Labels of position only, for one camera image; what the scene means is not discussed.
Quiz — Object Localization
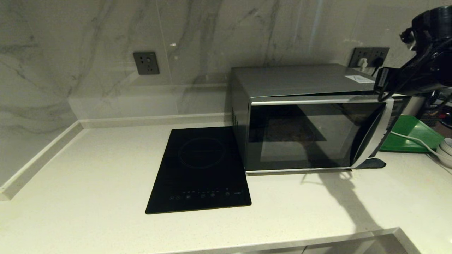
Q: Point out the grey double wall socket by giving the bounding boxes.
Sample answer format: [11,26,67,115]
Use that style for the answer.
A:
[349,47,390,68]

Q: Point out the dark cloth pad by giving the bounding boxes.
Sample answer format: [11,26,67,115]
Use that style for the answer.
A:
[360,158,386,170]

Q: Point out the green cutting board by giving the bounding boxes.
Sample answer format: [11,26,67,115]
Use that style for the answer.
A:
[381,115,444,153]

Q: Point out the white sticker label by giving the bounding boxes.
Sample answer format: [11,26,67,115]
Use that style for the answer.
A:
[345,75,375,84]

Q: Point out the silver microwave oven body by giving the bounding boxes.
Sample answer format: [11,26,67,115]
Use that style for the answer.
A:
[230,64,412,171]

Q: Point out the black induction cooktop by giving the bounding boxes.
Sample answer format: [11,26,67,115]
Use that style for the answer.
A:
[145,126,252,214]

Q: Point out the black power plug with cable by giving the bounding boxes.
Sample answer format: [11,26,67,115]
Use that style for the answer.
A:
[371,58,385,77]

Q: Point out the black mesh basket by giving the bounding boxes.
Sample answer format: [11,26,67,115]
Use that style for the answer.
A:
[420,106,442,127]

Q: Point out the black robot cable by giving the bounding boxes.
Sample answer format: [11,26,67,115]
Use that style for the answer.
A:
[377,46,452,103]

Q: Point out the grey single wall socket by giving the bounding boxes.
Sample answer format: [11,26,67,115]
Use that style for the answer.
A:
[133,52,160,75]

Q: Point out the white power cable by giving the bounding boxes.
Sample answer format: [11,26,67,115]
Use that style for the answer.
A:
[390,131,452,176]

